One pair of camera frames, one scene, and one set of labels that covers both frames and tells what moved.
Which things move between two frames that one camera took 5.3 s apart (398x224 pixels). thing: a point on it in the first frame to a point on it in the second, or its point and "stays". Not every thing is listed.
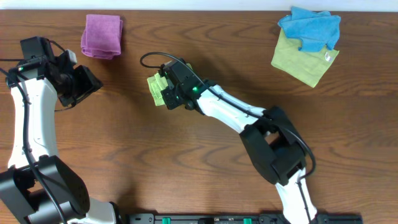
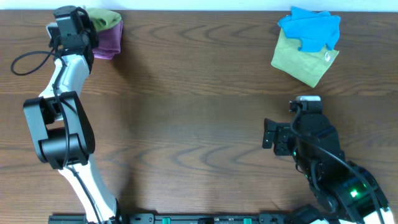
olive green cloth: [308, 67] stays
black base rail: [239, 218] stays
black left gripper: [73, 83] to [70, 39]
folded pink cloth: [102, 37] stays
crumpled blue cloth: [315, 30] stays
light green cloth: [157, 84] to [103, 18]
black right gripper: [170, 103] to [283, 134]
